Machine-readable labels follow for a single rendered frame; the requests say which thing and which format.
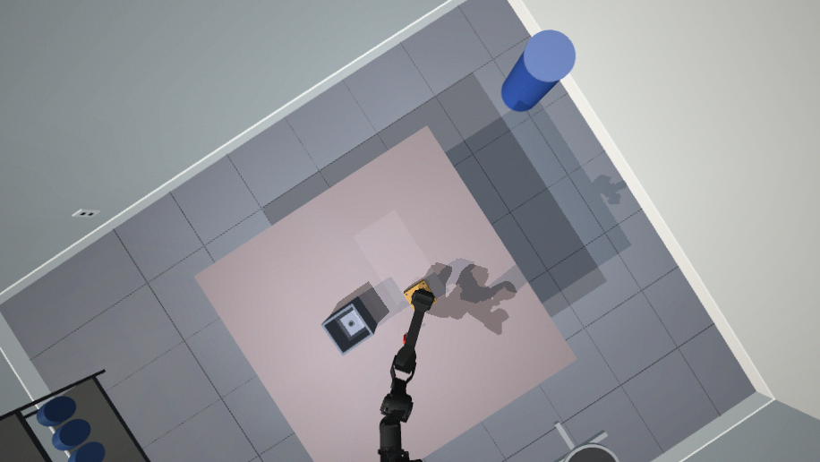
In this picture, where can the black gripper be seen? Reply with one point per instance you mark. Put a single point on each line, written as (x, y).
(386, 452)

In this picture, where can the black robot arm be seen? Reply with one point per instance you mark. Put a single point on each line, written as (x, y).
(398, 404)

